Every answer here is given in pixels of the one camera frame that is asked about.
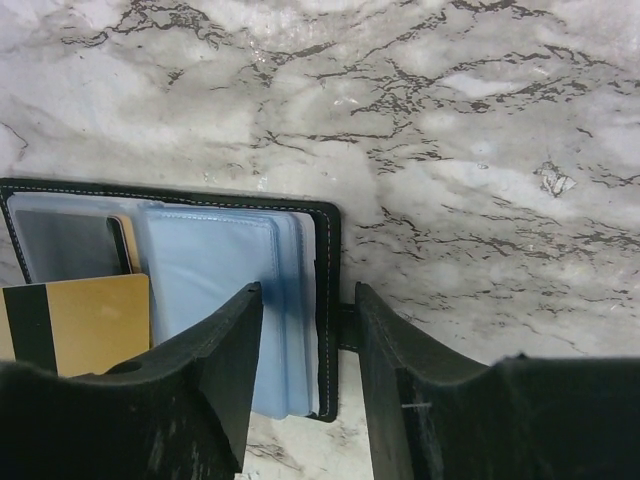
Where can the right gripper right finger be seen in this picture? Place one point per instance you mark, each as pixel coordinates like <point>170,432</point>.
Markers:
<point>433,413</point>

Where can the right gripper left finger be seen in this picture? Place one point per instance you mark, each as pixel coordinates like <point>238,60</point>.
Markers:
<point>178,411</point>

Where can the black leather card holder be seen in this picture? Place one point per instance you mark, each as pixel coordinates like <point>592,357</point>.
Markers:
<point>198,249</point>

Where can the orange credit card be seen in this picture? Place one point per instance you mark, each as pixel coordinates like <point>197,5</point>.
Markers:
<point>124,235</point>

